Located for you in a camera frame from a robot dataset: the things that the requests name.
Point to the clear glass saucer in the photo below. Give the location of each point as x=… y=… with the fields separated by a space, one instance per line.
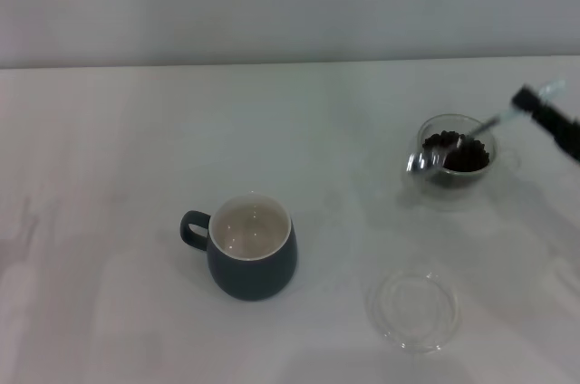
x=448 y=203

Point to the small clear glass dish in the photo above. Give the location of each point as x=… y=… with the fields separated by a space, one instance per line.
x=412 y=311

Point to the clear glass cup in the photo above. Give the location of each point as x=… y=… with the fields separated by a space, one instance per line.
x=491 y=162

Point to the dark blue ceramic mug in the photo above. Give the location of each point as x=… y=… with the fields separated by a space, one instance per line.
x=254 y=280

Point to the coffee beans in glass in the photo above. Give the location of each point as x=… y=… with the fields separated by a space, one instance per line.
x=466 y=160

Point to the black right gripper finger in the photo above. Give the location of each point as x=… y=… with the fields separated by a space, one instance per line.
x=555 y=126

